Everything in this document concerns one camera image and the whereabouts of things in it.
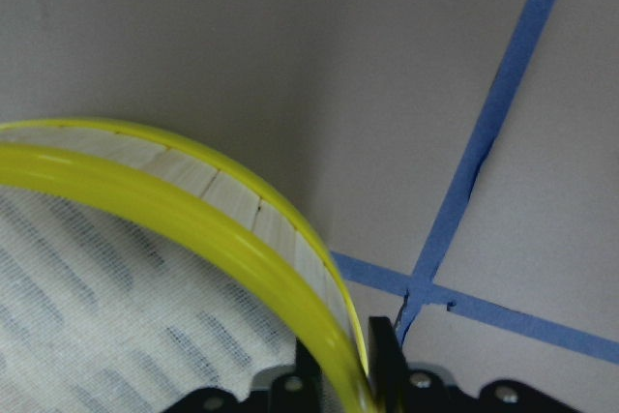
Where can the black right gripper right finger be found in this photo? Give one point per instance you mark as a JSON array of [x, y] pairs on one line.
[[387, 369]]

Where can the yellow bamboo steamer basket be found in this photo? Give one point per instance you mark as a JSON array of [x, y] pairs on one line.
[[138, 266]]

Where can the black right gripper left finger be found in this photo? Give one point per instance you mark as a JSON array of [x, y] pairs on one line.
[[308, 382]]

